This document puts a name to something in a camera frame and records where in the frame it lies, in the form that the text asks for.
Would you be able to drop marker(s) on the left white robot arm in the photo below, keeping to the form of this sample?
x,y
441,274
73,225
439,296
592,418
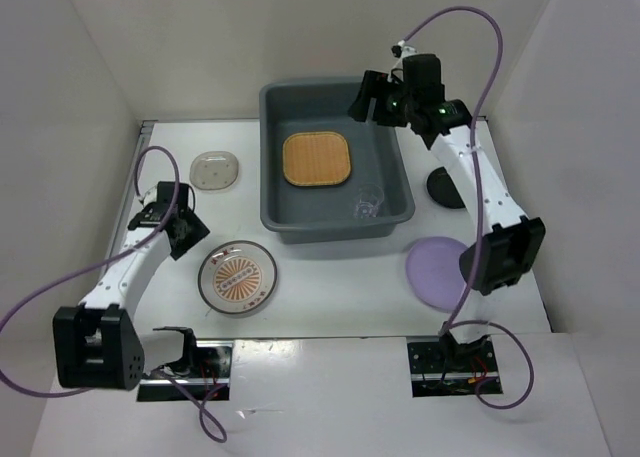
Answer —
x,y
96,344

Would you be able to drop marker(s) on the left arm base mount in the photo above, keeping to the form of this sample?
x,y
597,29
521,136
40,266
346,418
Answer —
x,y
206,371

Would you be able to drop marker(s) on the clear square small dish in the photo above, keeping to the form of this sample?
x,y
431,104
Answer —
x,y
214,170

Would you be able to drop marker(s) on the purple round plate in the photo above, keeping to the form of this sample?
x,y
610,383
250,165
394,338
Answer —
x,y
433,273

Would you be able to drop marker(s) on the grey plastic bin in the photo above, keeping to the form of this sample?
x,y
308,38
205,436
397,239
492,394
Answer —
x,y
320,214

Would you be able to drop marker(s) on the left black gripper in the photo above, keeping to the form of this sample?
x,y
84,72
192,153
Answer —
x,y
197,231

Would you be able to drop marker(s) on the clear plastic cup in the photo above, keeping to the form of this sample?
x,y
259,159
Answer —
x,y
367,201

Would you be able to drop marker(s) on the woven bamboo square tray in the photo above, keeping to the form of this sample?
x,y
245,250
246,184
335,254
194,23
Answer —
x,y
313,159

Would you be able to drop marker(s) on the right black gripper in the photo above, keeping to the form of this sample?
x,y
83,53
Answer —
x,y
374,85

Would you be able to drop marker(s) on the round patterned plate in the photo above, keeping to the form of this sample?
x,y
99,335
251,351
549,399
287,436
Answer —
x,y
237,278

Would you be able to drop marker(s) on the black round plate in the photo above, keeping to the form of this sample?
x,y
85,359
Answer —
x,y
441,189

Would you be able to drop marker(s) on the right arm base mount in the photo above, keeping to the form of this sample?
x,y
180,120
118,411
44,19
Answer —
x,y
432,375

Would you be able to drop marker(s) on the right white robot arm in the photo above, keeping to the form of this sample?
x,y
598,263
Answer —
x,y
507,240

